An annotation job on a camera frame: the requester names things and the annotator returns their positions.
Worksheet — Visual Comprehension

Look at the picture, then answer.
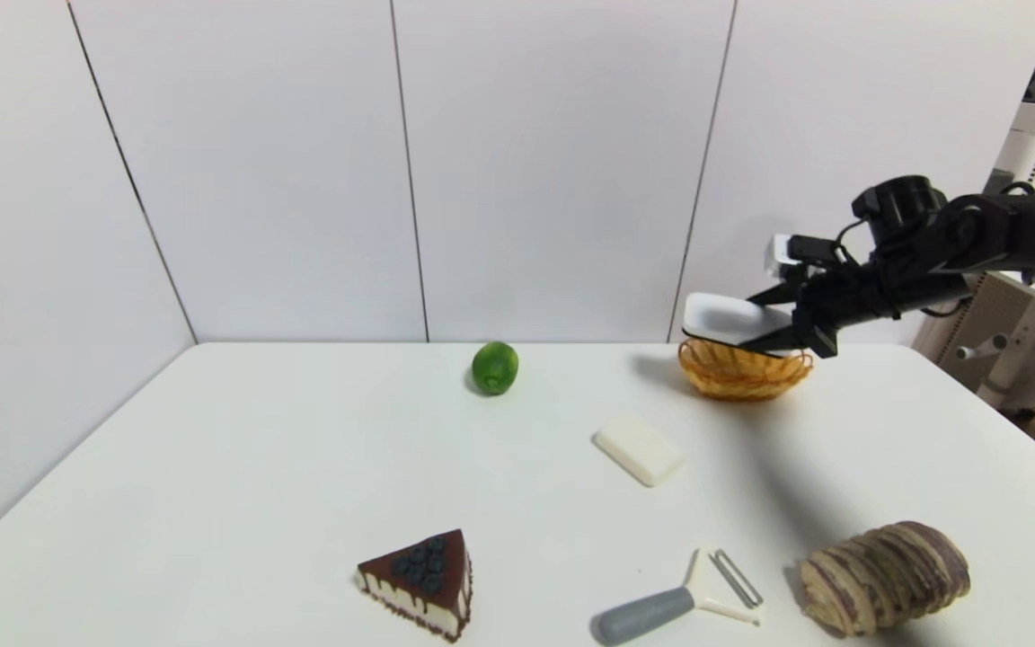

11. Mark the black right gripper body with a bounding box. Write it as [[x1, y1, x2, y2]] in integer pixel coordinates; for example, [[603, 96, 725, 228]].
[[790, 265, 903, 359]]

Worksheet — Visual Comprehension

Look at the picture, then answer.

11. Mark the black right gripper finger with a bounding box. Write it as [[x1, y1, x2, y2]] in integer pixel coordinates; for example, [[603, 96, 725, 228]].
[[736, 322, 812, 355], [746, 279, 803, 306]]

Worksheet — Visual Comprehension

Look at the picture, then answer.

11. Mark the white box with black base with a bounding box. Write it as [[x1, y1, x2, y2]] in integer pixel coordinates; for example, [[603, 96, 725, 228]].
[[682, 292, 793, 348]]

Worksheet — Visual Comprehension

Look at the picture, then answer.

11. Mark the yellow woven plastic basket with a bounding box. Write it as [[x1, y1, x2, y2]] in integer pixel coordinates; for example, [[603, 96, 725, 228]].
[[677, 337, 815, 402]]

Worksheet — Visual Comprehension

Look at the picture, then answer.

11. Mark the white soap bar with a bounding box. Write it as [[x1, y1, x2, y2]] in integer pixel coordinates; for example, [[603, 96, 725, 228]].
[[593, 414, 686, 488]]

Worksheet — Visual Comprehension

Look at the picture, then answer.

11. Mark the white side table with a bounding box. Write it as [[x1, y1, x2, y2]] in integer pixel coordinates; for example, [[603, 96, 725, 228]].
[[954, 270, 1035, 416]]

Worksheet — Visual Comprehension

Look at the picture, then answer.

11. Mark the purple swirl bread loaf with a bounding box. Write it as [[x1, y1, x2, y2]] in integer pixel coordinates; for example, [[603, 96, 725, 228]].
[[796, 520, 972, 638]]

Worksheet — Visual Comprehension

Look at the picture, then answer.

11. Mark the green lime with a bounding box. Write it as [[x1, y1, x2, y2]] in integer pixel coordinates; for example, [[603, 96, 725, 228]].
[[471, 341, 520, 396]]

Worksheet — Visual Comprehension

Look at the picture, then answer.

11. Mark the chocolate blueberry cake slice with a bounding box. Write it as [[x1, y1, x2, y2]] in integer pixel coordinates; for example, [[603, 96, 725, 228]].
[[357, 528, 474, 642]]

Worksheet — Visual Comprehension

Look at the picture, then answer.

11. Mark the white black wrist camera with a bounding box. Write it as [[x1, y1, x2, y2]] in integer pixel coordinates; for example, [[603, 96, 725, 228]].
[[765, 234, 842, 276]]

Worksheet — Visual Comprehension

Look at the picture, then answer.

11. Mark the white table crank handle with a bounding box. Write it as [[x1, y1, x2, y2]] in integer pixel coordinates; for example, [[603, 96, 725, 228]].
[[955, 336, 1009, 363]]

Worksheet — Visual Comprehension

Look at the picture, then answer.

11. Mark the grey handled white peeler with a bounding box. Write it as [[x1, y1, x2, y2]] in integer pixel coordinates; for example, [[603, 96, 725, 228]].
[[591, 547, 765, 645]]

